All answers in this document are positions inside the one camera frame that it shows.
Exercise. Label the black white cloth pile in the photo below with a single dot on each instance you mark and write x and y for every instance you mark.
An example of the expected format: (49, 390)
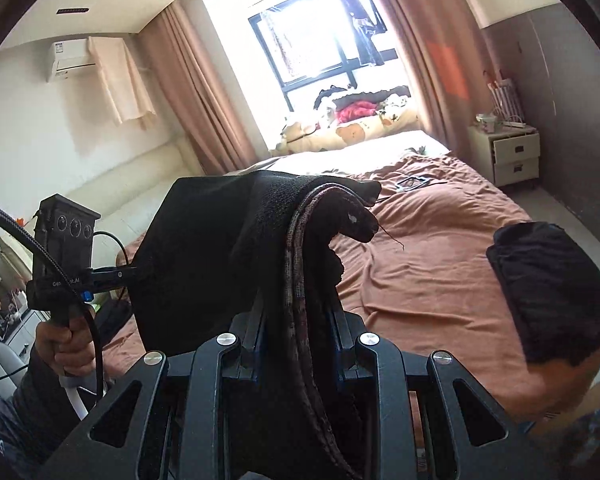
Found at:
(330, 95)

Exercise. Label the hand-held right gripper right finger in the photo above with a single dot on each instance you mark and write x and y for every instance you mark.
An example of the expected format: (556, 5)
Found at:
(350, 355)

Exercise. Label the white dressing table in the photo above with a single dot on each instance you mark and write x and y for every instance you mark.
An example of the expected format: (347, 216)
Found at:
(22, 330)

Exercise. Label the white air conditioner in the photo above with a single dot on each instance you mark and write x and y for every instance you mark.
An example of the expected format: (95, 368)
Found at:
(70, 57)

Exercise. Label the red cloth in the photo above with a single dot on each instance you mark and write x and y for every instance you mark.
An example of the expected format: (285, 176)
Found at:
(355, 112)

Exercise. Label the person's left hand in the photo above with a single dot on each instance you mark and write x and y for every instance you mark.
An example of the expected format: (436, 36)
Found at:
(75, 355)

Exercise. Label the black pants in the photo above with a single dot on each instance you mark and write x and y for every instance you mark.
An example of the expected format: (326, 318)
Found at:
(555, 290)
(205, 260)

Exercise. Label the white bed sheet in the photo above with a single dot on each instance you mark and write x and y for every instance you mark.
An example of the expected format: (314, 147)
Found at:
(355, 152)

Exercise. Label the folded black pants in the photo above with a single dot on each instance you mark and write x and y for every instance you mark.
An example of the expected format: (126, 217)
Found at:
(555, 290)

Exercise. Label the hanging dark clothes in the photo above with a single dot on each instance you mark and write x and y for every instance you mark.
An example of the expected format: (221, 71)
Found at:
(367, 45)

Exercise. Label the black ceiling vent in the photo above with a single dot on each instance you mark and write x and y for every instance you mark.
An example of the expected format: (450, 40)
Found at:
(72, 10)

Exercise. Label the person's left forearm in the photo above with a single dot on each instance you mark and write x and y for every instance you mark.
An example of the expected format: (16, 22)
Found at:
(30, 410)

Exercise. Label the white slatted rack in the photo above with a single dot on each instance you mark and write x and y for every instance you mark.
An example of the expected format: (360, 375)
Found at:
(507, 102)

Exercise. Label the white chair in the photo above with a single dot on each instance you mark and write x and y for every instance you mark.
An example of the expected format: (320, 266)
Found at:
(0, 360)

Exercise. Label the window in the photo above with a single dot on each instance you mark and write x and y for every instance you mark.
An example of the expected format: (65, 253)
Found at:
(310, 35)

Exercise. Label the white nightstand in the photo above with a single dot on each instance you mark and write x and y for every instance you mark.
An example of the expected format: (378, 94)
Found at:
(515, 152)

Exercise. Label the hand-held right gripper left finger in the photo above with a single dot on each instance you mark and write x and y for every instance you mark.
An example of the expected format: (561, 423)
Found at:
(247, 355)

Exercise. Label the white power strip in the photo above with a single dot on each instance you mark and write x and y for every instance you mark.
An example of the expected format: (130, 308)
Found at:
(514, 122)

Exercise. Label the small pale cup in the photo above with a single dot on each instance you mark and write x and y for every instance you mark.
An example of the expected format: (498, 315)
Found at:
(487, 122)

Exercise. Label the brown fleece blanket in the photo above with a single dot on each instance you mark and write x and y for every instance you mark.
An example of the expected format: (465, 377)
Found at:
(430, 270)

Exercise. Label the grey wardrobe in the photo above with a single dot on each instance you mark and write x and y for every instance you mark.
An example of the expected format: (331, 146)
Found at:
(555, 85)

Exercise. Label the beige hanging cloth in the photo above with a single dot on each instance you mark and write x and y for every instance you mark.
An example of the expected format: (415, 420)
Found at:
(120, 80)

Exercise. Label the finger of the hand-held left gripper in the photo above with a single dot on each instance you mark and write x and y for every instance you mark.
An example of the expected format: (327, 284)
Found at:
(115, 276)

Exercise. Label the cream padded headboard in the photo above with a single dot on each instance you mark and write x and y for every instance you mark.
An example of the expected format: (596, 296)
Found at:
(130, 175)

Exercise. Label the brown curtain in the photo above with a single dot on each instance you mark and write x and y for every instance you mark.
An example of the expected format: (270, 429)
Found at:
(200, 90)
(430, 35)

